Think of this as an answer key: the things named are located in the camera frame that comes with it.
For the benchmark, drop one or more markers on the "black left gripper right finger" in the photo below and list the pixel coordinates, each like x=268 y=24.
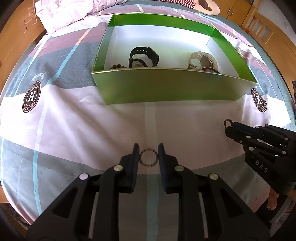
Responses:
x=208 y=209

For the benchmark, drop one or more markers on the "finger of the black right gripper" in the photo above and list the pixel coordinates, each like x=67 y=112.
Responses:
x=247 y=136
x=275 y=136

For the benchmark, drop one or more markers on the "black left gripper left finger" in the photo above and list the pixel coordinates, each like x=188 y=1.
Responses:
x=88 y=208

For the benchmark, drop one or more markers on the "cream white wrist watch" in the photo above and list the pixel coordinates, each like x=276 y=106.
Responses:
x=200 y=60

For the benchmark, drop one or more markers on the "black wrist watch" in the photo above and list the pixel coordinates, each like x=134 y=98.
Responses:
x=143 y=57

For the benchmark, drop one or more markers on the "dark bangle with green charm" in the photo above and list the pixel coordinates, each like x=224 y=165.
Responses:
x=209 y=69

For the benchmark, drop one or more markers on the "person's right hand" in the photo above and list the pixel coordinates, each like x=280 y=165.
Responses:
x=272 y=200

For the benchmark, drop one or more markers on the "plaid bed sheet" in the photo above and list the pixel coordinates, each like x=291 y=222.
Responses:
x=55 y=124

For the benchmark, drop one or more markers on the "wooden footboard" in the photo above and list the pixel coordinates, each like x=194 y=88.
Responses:
x=275 y=43

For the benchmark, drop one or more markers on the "green cardboard box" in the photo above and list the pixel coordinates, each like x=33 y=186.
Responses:
x=174 y=40

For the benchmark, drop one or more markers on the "striped plush dog toy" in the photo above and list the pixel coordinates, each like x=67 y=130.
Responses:
x=207 y=7

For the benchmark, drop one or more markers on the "wooden headboard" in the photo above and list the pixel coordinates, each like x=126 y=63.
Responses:
x=20 y=27

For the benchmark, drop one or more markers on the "wooden wall cabinets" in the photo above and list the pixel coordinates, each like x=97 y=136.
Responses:
x=234 y=10

